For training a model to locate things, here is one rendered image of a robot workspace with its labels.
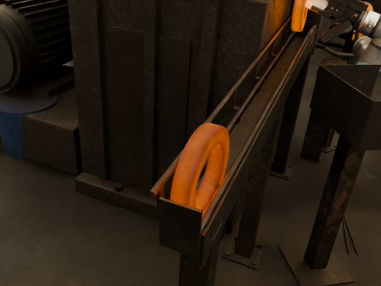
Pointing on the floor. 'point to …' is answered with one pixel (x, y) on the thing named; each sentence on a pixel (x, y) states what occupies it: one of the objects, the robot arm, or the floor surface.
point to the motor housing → (317, 123)
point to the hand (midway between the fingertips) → (302, 2)
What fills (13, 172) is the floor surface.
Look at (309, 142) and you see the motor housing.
